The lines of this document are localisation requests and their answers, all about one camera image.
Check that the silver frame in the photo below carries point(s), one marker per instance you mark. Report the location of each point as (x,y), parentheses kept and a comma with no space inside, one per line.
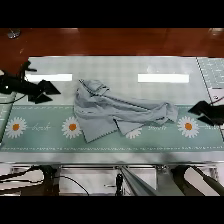
(140,183)

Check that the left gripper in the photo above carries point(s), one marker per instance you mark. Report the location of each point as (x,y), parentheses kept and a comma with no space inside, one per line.
(26,88)

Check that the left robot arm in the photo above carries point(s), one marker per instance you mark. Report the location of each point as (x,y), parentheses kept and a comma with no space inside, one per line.
(6,85)

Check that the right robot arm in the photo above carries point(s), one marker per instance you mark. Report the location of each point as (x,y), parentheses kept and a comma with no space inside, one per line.
(195,181)

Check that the grey shirt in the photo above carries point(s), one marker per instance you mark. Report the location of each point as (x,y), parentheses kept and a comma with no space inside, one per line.
(110,111)

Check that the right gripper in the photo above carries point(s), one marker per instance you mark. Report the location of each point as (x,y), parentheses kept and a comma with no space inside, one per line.
(217,115)

